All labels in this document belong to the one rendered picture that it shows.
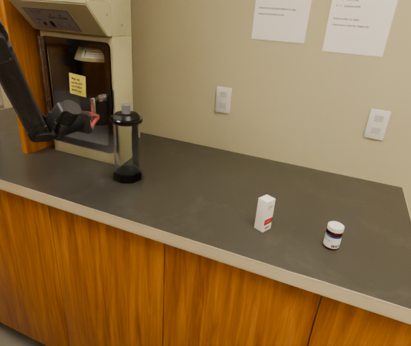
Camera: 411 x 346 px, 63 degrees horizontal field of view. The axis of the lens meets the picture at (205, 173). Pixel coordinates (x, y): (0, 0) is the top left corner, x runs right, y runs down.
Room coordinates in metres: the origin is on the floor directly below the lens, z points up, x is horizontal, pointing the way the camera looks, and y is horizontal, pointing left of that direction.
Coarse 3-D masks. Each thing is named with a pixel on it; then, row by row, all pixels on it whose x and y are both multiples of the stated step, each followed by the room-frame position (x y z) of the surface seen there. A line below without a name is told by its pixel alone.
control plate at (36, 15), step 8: (24, 8) 1.21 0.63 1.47; (32, 8) 1.19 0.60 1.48; (32, 16) 1.23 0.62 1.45; (40, 16) 1.21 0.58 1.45; (48, 16) 1.20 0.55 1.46; (56, 16) 1.18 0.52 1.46; (64, 16) 1.17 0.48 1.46; (40, 24) 1.25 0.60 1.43; (48, 24) 1.23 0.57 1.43; (56, 24) 1.22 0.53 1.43; (72, 24) 1.19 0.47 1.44
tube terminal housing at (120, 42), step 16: (96, 0) 1.22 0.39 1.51; (112, 0) 1.20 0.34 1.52; (128, 0) 1.29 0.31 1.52; (112, 16) 1.20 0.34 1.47; (128, 16) 1.28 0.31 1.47; (48, 32) 1.30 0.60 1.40; (64, 32) 1.27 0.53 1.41; (112, 32) 1.20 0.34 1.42; (128, 32) 1.28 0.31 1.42; (112, 48) 1.20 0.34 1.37; (128, 48) 1.28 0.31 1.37; (112, 64) 1.20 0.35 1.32; (128, 64) 1.28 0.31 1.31; (112, 80) 1.20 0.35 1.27; (128, 80) 1.27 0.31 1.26; (128, 96) 1.27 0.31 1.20; (64, 144) 1.29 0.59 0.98; (112, 160) 1.21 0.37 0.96
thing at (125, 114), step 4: (124, 104) 1.09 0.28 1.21; (128, 104) 1.10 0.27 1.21; (124, 108) 1.09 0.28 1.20; (128, 108) 1.09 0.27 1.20; (116, 112) 1.10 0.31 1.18; (120, 112) 1.11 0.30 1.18; (124, 112) 1.09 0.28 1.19; (128, 112) 1.09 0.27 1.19; (132, 112) 1.12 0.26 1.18; (116, 116) 1.07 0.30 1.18; (120, 116) 1.06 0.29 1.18; (124, 116) 1.06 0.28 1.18; (128, 116) 1.07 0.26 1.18; (132, 116) 1.07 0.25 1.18; (136, 116) 1.09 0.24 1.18; (120, 120) 1.06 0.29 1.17; (124, 120) 1.06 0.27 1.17; (128, 120) 1.06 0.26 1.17; (132, 120) 1.07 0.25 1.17
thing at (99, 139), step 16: (48, 48) 1.29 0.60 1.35; (64, 48) 1.26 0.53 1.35; (80, 48) 1.23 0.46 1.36; (96, 48) 1.20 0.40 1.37; (48, 64) 1.29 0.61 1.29; (64, 64) 1.26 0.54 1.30; (80, 64) 1.23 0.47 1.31; (96, 64) 1.21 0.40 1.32; (64, 80) 1.26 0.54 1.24; (96, 80) 1.21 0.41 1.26; (64, 96) 1.27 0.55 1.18; (80, 96) 1.24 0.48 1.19; (96, 96) 1.21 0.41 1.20; (112, 96) 1.19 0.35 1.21; (112, 112) 1.19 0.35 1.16; (96, 128) 1.21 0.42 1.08; (112, 128) 1.19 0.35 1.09; (80, 144) 1.24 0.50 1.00; (96, 144) 1.22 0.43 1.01; (112, 144) 1.19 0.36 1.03
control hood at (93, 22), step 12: (12, 0) 1.20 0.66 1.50; (24, 0) 1.18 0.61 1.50; (36, 0) 1.16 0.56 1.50; (48, 0) 1.14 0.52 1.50; (60, 0) 1.12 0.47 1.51; (72, 0) 1.11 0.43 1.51; (24, 12) 1.23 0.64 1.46; (72, 12) 1.14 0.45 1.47; (84, 12) 1.12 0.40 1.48; (96, 12) 1.13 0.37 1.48; (108, 12) 1.18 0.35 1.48; (84, 24) 1.16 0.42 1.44; (96, 24) 1.14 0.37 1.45; (108, 24) 1.18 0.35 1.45
